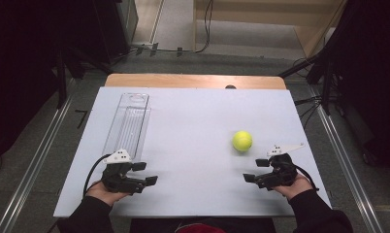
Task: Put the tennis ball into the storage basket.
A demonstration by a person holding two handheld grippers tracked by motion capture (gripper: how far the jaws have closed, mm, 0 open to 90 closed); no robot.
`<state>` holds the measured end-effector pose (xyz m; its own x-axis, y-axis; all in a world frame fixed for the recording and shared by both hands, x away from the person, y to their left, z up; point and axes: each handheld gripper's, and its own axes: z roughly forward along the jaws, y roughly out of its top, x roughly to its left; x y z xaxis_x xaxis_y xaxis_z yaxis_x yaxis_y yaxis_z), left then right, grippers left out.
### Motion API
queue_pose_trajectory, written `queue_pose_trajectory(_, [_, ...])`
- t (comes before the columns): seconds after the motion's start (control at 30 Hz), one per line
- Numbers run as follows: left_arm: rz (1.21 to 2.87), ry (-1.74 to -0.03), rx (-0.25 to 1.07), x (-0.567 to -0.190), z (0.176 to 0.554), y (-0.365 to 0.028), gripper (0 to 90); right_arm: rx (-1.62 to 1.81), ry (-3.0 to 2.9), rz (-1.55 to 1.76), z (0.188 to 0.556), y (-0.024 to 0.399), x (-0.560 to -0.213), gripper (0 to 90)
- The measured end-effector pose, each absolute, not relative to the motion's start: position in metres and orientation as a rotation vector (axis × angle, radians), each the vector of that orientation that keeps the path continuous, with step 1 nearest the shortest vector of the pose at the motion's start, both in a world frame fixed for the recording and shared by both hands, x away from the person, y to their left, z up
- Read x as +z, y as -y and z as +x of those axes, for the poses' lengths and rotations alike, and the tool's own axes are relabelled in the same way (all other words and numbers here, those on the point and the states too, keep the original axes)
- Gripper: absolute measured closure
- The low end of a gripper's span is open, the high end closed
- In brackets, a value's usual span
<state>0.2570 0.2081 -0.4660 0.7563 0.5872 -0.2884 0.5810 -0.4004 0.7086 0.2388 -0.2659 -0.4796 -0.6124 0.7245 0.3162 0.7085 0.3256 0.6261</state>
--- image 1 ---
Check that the red cloth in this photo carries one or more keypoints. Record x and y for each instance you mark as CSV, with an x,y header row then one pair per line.
x,y
199,228

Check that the metal floor rail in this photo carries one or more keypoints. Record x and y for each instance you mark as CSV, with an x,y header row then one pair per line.
x,y
348,174
38,161

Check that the yellow tennis ball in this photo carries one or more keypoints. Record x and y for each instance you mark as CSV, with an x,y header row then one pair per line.
x,y
242,141

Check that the light wooden table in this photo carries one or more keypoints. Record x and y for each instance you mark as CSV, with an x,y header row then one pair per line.
x,y
189,81

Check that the dark cabinet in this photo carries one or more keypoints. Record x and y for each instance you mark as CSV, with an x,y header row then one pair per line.
x,y
118,29

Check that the clear plastic ball container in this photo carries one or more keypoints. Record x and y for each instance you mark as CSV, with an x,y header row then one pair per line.
x,y
128,126

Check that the black curtain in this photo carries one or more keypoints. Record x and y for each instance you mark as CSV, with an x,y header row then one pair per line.
x,y
374,81
18,71

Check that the person's right hand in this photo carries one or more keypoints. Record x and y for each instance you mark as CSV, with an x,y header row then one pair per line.
x,y
296,189

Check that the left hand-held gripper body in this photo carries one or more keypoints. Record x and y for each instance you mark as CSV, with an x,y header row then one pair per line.
x,y
118,181

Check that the black metal stand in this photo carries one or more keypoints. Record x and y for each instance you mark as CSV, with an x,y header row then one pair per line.
x,y
61,81
325,81

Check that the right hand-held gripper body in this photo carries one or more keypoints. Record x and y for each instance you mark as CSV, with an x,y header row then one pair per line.
x,y
280,176

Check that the person's left hand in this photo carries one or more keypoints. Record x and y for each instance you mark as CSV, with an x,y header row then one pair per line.
x,y
101,194

